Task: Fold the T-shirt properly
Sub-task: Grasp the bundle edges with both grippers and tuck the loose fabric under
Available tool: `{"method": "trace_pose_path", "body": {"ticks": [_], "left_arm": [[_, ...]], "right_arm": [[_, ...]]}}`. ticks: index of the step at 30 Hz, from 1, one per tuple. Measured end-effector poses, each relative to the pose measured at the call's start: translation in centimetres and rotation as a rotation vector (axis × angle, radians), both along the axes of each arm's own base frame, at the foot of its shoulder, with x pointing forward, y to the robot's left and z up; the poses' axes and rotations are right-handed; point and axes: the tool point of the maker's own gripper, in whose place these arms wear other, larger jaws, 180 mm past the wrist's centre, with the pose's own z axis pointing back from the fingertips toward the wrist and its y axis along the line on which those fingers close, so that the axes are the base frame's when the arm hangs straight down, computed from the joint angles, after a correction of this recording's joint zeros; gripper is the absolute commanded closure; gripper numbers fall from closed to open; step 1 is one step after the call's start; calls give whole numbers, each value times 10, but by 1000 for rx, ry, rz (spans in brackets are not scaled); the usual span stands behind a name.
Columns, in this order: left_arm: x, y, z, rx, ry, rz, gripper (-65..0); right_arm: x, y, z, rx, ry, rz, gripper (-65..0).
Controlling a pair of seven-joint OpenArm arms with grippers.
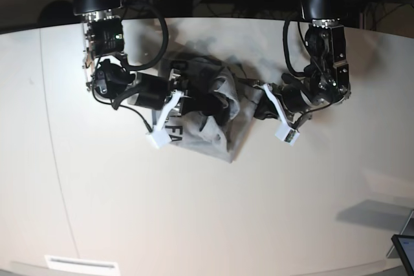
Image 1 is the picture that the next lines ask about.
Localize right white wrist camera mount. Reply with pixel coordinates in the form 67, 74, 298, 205
146, 90, 184, 149

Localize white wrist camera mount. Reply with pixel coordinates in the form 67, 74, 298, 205
252, 81, 310, 146
146, 90, 184, 149

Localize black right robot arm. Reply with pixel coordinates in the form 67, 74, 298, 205
73, 0, 226, 118

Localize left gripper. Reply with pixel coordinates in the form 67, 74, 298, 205
254, 83, 319, 121

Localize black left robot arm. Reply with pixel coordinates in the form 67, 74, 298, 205
272, 0, 351, 122

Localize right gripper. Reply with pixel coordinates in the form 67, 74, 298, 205
127, 72, 230, 125

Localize white flat label strip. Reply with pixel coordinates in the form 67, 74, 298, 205
45, 255, 119, 269

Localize grey T-shirt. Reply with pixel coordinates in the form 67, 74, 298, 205
159, 57, 264, 163

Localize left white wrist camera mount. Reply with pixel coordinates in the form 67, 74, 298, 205
252, 81, 310, 146

